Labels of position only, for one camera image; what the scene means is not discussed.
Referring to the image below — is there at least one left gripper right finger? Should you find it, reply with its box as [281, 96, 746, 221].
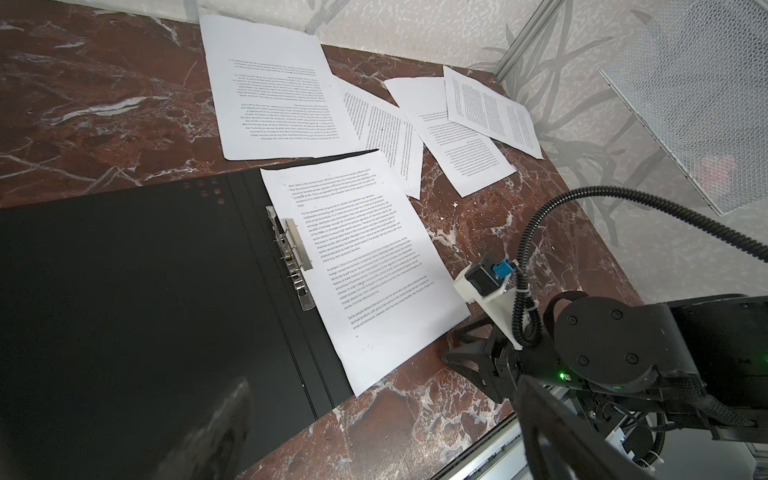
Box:
[513, 376, 650, 479]

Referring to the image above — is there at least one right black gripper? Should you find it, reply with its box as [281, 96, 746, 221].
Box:
[443, 317, 558, 403]

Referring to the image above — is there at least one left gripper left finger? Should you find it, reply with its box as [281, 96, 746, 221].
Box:
[150, 377, 253, 479]

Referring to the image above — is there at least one printed paper sheet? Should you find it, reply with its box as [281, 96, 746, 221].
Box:
[261, 151, 470, 396]
[336, 77, 424, 199]

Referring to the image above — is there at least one beige black ring binder folder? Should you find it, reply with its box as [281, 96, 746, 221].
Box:
[1, 169, 352, 479]

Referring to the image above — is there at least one hidden printed sheet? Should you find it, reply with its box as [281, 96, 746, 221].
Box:
[384, 77, 517, 197]

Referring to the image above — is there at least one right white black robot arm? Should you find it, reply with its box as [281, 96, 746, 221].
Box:
[444, 291, 767, 443]

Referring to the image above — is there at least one right back printed sheet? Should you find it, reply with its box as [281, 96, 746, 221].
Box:
[443, 66, 543, 160]

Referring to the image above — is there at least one centre back printed sheet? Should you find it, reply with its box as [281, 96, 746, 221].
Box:
[199, 15, 363, 161]

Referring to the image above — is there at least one aluminium front rail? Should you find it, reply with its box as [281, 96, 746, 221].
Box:
[431, 414, 533, 480]

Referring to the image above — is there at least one right black corrugated cable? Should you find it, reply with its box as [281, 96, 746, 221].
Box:
[512, 185, 768, 349]

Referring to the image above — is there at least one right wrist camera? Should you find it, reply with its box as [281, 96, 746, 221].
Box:
[453, 254, 523, 350]

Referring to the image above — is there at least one aluminium cage frame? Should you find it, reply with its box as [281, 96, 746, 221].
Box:
[492, 0, 566, 80]

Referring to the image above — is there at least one white wire mesh basket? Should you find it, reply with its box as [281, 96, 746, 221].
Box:
[601, 1, 767, 215]

